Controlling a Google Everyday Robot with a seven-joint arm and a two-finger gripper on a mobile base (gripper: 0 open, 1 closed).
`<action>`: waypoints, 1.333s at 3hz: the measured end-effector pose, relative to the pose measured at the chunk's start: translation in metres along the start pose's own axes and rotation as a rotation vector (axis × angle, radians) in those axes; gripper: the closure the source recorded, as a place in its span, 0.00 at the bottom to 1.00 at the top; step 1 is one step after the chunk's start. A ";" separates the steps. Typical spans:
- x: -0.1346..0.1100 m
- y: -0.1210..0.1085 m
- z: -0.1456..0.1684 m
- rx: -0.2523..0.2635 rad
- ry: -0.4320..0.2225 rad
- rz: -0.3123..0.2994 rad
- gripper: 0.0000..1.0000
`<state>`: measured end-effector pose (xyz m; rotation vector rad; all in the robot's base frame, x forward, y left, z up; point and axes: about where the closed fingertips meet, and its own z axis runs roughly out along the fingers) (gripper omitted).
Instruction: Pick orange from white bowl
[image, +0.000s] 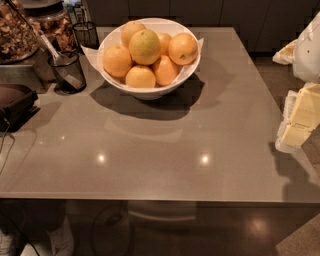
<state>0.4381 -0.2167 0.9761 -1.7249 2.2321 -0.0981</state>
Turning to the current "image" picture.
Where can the white paper bowl liner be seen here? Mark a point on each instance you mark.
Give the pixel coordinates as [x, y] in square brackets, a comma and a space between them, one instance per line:
[90, 55]

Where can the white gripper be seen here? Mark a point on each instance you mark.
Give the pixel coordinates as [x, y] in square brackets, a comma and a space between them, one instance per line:
[308, 53]

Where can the black mesh cup back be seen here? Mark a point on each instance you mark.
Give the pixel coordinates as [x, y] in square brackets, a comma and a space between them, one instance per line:
[86, 34]

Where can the dark brown tray device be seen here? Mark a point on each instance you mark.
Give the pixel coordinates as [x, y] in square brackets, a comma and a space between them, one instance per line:
[16, 106]

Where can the orange at back middle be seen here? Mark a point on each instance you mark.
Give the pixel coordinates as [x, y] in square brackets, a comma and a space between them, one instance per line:
[164, 39]

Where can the glass jar of snacks left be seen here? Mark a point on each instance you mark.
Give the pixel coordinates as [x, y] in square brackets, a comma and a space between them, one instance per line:
[17, 38]

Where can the black mesh cup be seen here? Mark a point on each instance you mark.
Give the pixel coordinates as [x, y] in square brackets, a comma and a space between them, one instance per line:
[86, 34]
[68, 72]

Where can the orange at front right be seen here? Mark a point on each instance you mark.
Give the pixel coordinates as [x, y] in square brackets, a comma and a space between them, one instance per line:
[165, 70]

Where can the metal serving scoop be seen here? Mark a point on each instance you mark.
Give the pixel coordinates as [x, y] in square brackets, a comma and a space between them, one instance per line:
[50, 43]

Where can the glass jar of snacks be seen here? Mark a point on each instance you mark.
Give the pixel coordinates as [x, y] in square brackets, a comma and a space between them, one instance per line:
[52, 18]
[17, 38]

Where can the glass jar of snacks right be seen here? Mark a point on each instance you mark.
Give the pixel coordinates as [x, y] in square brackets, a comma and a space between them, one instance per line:
[52, 18]

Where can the orange at back left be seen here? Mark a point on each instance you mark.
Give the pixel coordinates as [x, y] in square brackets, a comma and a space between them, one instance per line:
[129, 29]

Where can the black mesh cup front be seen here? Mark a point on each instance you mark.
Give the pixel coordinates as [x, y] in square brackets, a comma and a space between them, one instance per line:
[68, 72]

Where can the large yellow-green top orange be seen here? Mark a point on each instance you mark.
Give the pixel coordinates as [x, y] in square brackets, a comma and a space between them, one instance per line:
[145, 47]

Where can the white ceramic bowl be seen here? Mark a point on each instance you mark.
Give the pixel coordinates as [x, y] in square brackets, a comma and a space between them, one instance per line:
[157, 25]

